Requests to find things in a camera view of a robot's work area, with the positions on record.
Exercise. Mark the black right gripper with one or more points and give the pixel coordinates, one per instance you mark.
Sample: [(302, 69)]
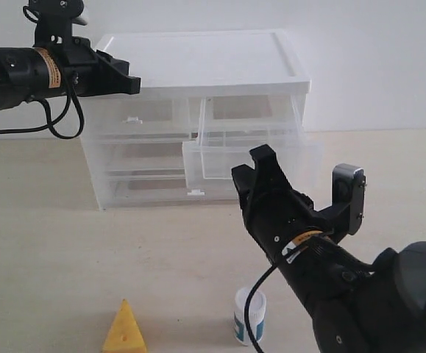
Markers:
[(278, 221)]

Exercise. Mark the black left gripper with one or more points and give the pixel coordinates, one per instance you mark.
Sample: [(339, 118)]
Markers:
[(89, 69)]

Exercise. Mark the white blue-labelled pill bottle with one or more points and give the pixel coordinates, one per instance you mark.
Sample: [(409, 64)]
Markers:
[(257, 311)]

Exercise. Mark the yellow cheese wedge toy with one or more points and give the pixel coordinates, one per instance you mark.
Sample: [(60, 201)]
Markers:
[(124, 334)]

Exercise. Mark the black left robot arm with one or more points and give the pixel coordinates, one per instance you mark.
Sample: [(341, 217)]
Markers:
[(45, 71)]

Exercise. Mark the clear middle wide drawer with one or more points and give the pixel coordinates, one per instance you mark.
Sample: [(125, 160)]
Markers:
[(124, 155)]

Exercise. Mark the clear wide drawer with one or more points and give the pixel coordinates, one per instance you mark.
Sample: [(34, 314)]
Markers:
[(131, 191), (124, 155)]

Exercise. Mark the white plastic drawer cabinet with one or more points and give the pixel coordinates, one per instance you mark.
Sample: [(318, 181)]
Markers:
[(192, 66)]

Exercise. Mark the clear bottom wide drawer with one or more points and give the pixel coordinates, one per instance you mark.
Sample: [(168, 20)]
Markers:
[(131, 191)]

